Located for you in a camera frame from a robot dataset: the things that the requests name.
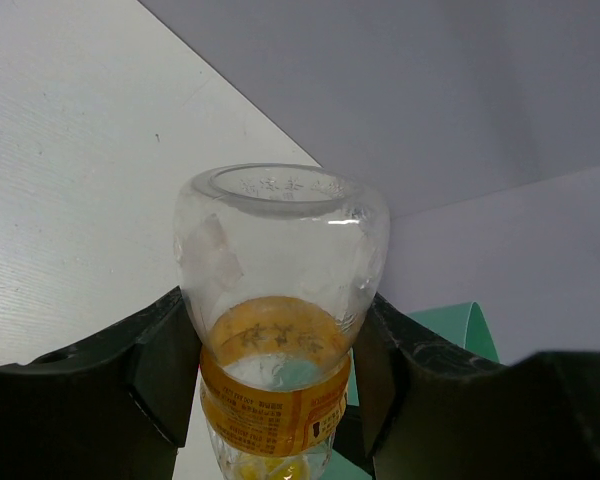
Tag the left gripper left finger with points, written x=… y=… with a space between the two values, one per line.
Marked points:
x=115 y=405

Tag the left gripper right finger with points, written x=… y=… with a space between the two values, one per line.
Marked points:
x=429 y=409

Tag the green plastic bin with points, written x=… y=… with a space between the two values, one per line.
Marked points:
x=463 y=325

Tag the small bottle yellow cap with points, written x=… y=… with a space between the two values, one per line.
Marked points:
x=278 y=267

